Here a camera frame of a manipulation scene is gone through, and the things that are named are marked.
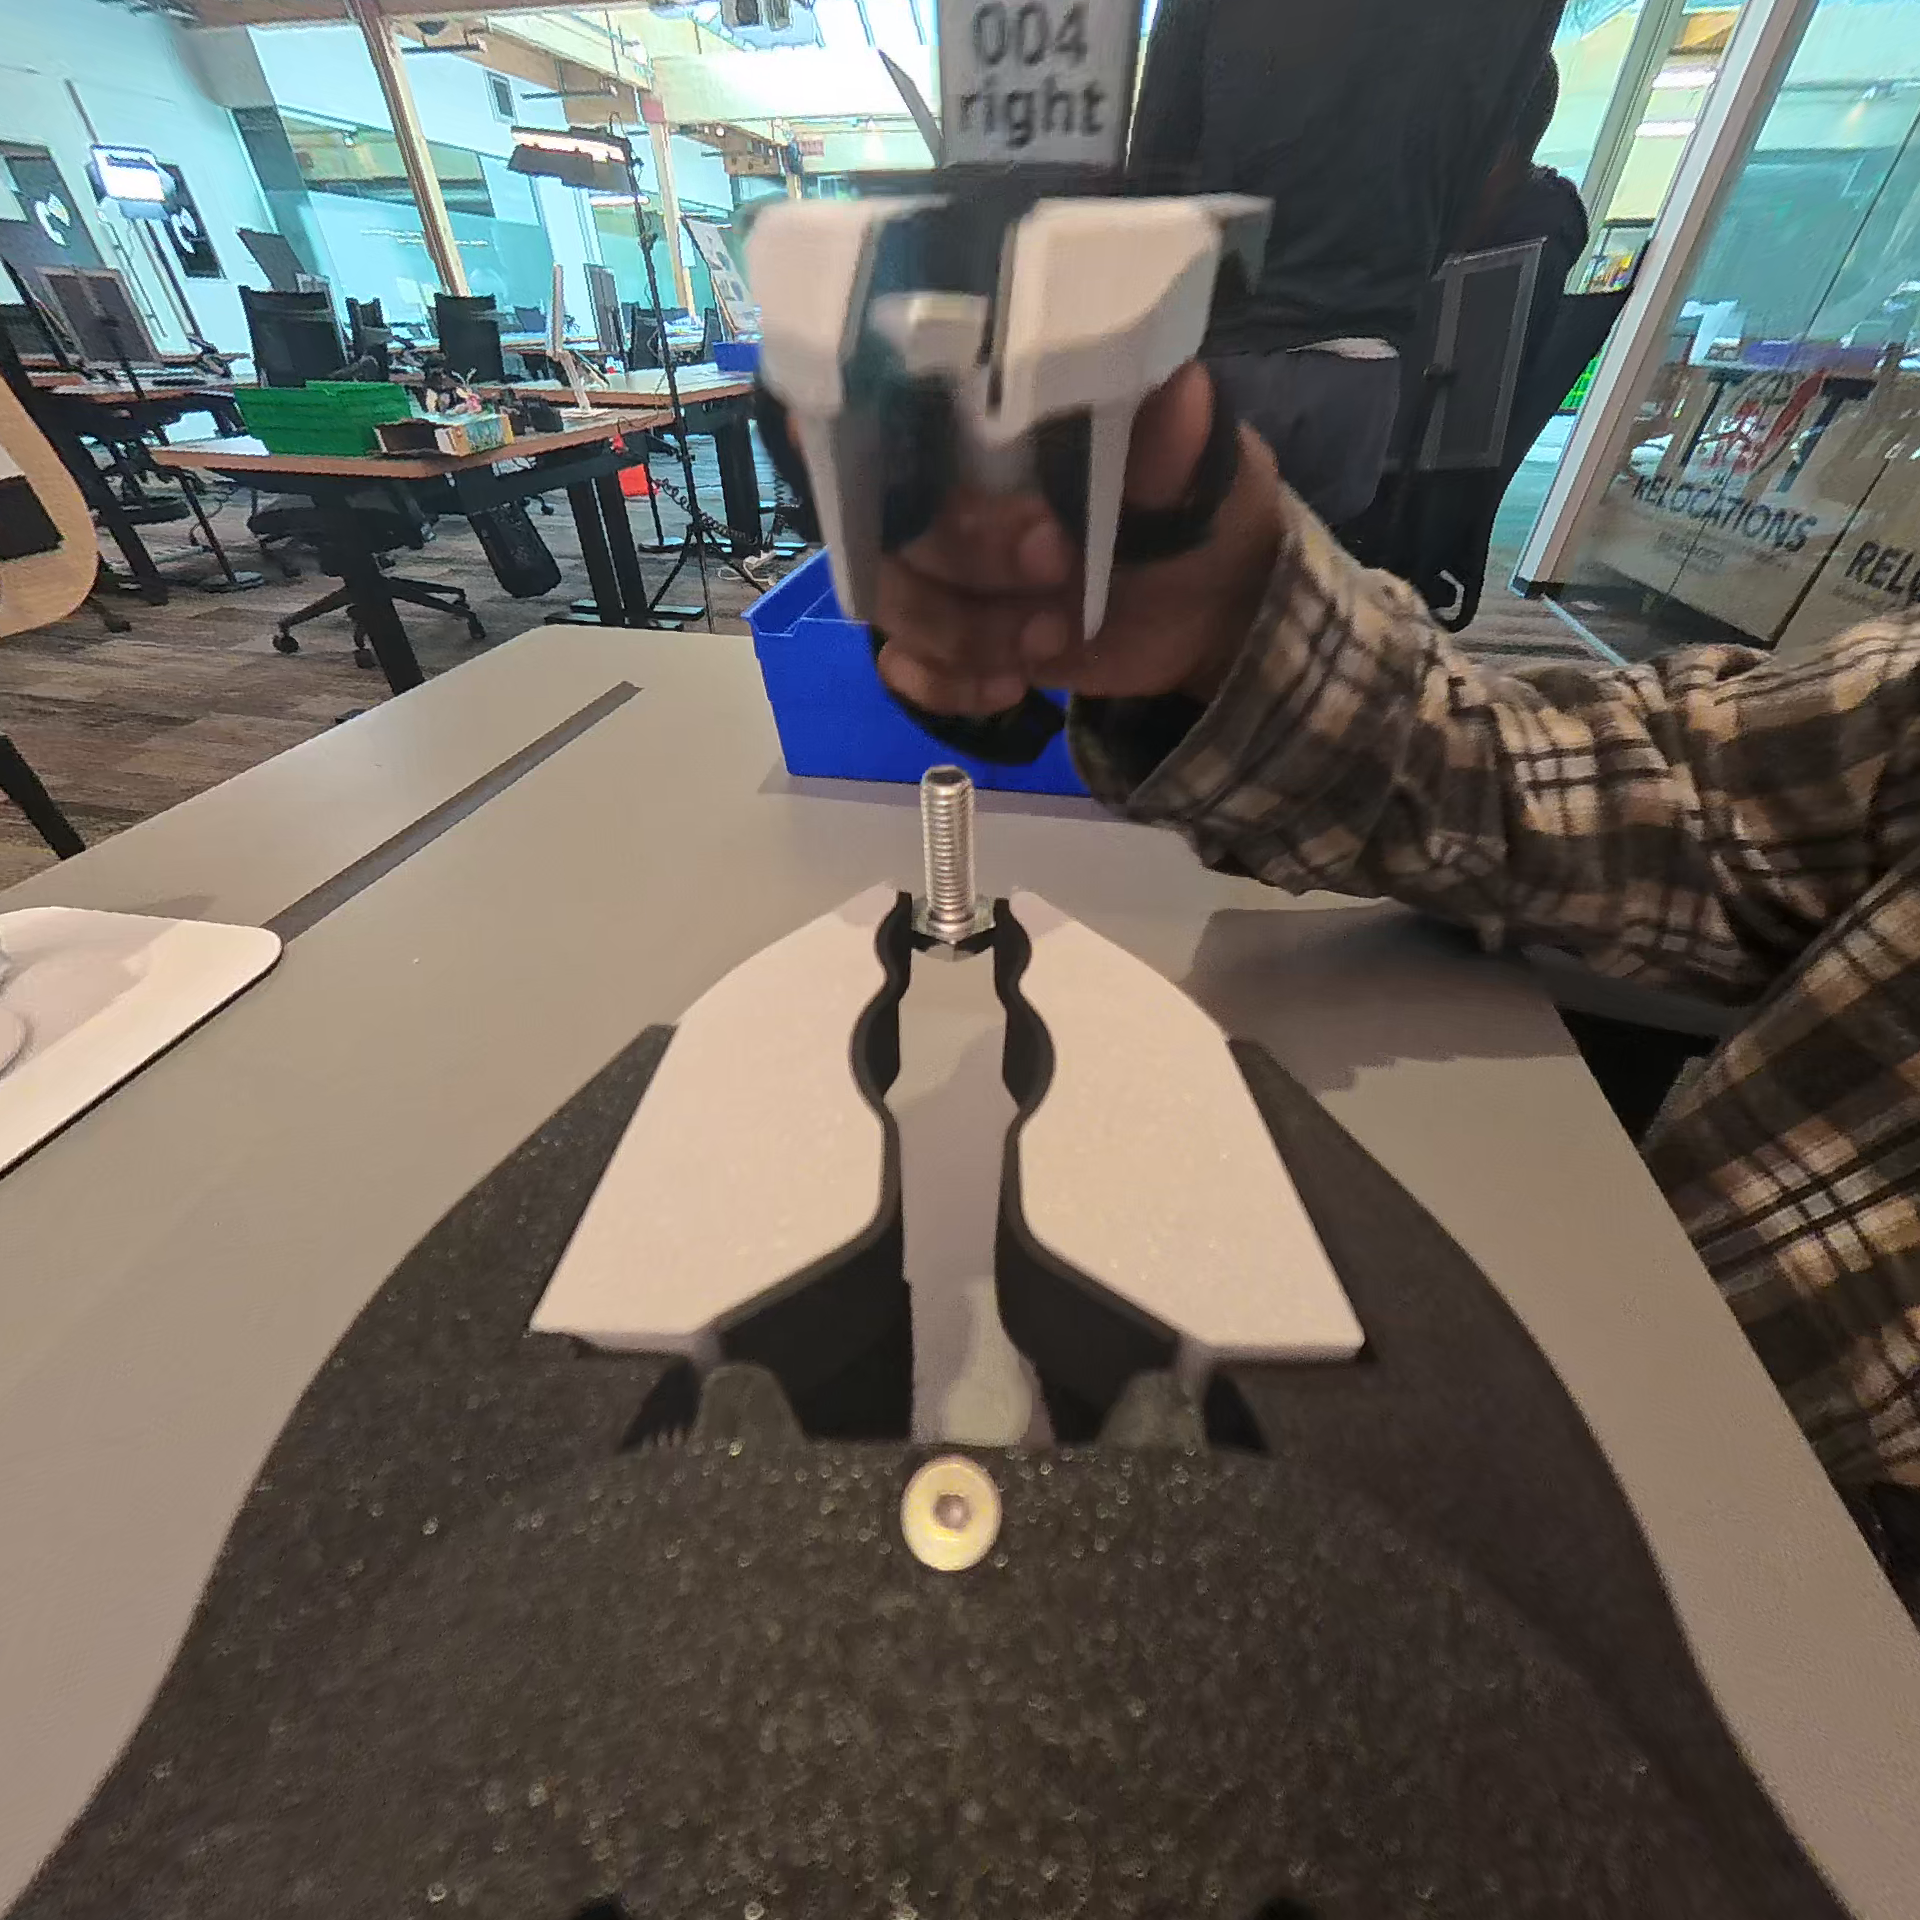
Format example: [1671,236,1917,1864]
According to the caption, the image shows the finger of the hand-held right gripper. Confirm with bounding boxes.
[746,193,903,624]
[871,193,1272,640]

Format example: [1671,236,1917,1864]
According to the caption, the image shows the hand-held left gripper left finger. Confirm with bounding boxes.
[528,881,917,1448]

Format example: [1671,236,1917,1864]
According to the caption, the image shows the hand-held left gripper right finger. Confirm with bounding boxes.
[990,887,1366,1448]

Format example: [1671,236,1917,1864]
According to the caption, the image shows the silver steel bolt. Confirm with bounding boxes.
[918,766,978,938]

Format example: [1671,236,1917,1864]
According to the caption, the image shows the person's right forearm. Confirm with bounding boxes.
[1068,503,1920,1007]

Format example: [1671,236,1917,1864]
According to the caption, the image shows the person's right hand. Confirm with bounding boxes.
[878,358,1309,710]

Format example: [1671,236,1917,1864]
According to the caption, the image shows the studio light on stand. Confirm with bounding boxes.
[508,136,728,620]

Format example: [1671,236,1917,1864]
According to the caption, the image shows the wooden desk with black legs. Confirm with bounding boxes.
[151,404,676,698]

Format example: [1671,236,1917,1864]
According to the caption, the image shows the blue plastic bin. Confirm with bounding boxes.
[746,546,1095,797]

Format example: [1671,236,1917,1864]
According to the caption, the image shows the black office chair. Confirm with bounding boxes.
[247,449,488,669]

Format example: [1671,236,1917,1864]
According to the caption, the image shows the green plastic bins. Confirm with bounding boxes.
[230,381,415,455]

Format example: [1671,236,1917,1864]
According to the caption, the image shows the white tray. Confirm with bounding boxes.
[0,908,283,1180]

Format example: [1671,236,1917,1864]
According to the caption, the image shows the person's plaid shirt torso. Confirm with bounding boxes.
[1642,870,1920,1501]

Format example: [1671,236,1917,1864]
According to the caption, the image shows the plywood chair back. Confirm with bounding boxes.
[0,367,107,640]

